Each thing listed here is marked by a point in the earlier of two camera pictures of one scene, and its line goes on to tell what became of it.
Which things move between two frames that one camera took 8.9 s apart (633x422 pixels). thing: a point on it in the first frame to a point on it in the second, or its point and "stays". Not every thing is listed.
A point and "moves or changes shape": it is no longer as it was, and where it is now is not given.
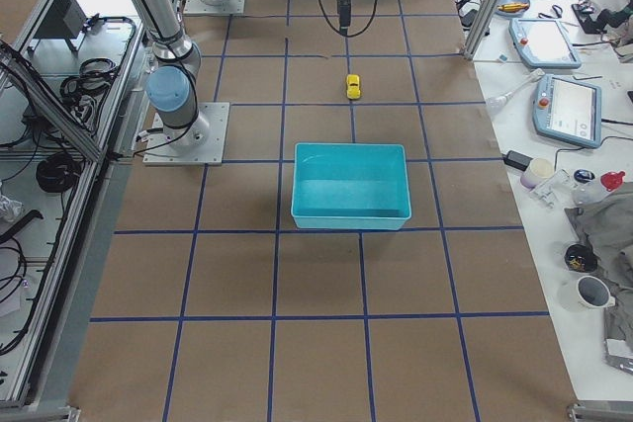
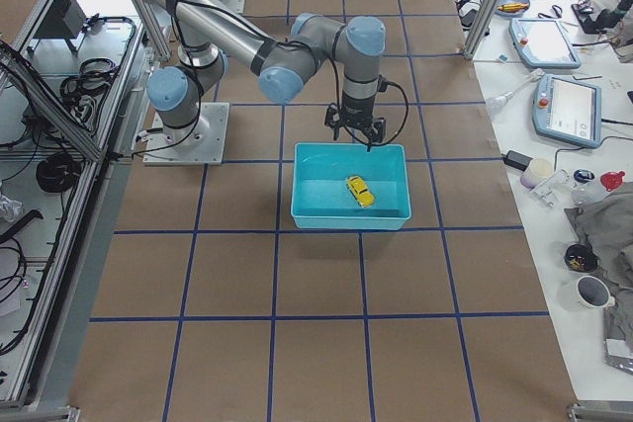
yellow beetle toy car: (353, 86) moves or changes shape
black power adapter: (517, 160) stays
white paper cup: (537, 170) stays
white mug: (587, 294) stays
